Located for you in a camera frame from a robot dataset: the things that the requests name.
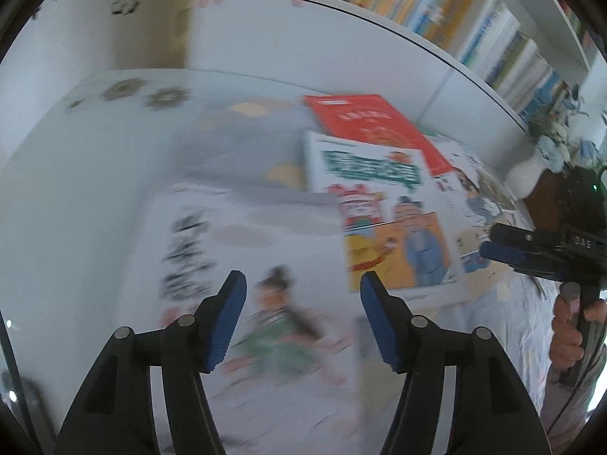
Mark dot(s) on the person's right forearm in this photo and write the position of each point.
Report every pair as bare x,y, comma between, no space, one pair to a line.
566,417

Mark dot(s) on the person's right hand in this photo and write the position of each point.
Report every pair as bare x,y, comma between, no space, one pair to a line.
564,331

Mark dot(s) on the blue artificial flowers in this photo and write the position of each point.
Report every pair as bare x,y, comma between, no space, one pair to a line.
552,147

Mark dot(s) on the white vase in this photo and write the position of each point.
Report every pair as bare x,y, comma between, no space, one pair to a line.
524,177

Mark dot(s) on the red book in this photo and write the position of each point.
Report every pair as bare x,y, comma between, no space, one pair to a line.
370,118

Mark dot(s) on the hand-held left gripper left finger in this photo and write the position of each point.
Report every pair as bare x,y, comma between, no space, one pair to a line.
227,322

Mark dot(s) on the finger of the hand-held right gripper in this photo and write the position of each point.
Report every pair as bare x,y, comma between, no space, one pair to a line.
521,236
495,252

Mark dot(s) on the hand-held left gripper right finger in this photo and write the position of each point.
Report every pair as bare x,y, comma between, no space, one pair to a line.
379,327

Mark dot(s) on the white book with green title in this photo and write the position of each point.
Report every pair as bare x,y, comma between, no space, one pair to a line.
379,227

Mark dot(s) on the brown wooden stand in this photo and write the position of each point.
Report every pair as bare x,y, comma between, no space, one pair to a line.
545,208

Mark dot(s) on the white cartoon book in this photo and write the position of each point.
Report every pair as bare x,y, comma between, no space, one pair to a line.
474,189

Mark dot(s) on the ginkgo patterned tablecloth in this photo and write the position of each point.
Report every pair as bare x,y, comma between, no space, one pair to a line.
227,123

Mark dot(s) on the white book with green figure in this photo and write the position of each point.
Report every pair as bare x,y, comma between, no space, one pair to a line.
284,256

